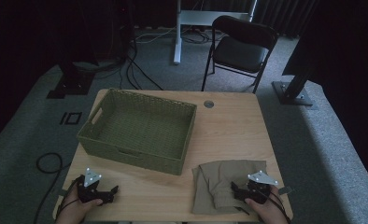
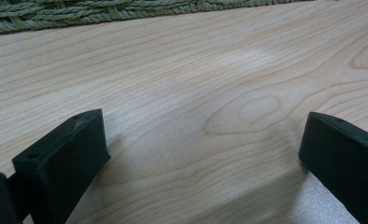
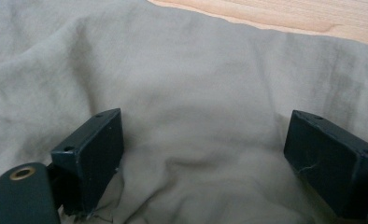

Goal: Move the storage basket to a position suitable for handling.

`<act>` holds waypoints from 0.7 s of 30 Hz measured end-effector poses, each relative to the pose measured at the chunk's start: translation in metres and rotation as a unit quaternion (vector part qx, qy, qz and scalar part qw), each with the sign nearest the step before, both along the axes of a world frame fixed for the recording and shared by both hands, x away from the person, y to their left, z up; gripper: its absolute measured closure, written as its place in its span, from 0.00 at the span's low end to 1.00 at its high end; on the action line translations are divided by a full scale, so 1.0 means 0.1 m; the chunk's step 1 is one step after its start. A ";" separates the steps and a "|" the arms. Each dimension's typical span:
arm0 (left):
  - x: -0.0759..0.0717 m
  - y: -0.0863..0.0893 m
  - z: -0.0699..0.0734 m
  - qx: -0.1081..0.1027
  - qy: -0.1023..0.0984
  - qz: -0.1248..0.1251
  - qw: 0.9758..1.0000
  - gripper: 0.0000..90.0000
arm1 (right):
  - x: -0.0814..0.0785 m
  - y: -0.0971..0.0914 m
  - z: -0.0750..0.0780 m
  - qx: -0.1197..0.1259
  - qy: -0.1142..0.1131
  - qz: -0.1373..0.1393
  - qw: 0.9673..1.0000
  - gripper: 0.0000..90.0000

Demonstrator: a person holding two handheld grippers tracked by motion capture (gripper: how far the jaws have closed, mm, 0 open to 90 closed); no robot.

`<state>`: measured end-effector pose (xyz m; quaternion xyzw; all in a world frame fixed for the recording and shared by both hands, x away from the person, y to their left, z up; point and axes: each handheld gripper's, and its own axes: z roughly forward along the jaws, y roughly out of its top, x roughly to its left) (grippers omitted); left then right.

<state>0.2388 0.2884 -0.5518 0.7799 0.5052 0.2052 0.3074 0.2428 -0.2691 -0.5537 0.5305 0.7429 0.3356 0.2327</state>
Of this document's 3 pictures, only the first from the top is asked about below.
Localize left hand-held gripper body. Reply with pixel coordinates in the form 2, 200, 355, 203
77, 167, 115, 206

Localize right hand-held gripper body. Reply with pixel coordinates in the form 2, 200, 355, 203
238, 170, 279, 205

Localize khaki pants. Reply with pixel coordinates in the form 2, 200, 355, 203
191, 160, 268, 216

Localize green woven basket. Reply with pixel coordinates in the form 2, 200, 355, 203
77, 88, 198, 176

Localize person's right hand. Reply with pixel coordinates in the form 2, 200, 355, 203
244, 186, 290, 224

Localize person's left hand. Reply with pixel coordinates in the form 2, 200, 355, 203
54, 186, 104, 224

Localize grey tape strip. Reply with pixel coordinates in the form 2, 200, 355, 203
277, 185, 294, 196

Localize black stand with square base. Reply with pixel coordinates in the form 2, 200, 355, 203
46, 59, 96, 100

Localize black folding chair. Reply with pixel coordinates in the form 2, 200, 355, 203
201, 15, 279, 94

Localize dark curtain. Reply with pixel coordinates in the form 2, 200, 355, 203
253, 0, 318, 39

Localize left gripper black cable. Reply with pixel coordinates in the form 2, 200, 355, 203
55, 176, 84, 220

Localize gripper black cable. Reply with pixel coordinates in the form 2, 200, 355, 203
55, 176, 84, 220
264, 186, 292, 224

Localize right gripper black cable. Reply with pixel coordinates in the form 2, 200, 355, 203
264, 186, 292, 224

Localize black looped floor cable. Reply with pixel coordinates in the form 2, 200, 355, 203
32, 151, 72, 224

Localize black slanted stand with base plate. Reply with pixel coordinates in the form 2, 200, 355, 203
271, 66, 315, 107

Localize black floor cables bundle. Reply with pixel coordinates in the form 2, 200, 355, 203
119, 29, 165, 91

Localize white floor cable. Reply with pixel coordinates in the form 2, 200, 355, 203
134, 26, 177, 45

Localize white metal desk frame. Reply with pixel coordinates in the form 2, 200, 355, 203
172, 0, 259, 65

